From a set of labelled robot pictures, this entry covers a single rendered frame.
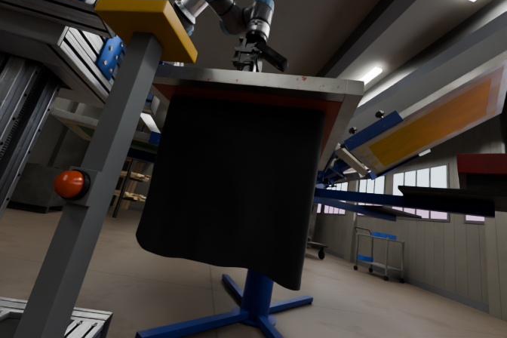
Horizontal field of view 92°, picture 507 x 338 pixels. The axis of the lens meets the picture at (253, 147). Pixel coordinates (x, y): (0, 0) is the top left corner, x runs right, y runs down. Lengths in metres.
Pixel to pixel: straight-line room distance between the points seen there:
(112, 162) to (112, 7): 0.25
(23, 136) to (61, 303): 0.49
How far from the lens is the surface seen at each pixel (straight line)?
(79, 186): 0.41
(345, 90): 0.60
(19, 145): 0.85
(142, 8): 0.48
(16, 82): 0.80
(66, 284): 0.45
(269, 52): 0.81
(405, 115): 1.47
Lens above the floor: 0.66
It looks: 15 degrees up
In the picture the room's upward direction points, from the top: 12 degrees clockwise
